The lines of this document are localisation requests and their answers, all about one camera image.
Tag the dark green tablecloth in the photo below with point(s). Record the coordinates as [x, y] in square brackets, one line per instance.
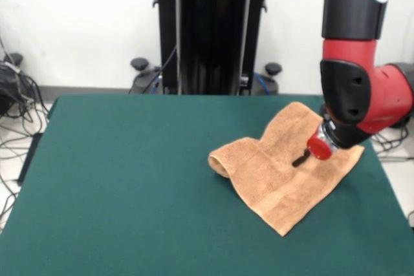
[97, 176]

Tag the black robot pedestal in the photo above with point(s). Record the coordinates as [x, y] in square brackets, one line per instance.
[210, 30]

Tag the dark stand base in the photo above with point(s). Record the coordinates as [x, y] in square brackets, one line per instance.
[6, 91]

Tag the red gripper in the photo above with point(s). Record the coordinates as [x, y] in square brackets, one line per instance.
[319, 149]

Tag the tan terry towel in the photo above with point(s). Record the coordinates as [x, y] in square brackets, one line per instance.
[275, 185]

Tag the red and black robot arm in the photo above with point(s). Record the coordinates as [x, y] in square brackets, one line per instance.
[355, 79]

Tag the black round foot knob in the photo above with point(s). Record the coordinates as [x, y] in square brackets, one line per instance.
[139, 63]
[273, 68]
[13, 58]

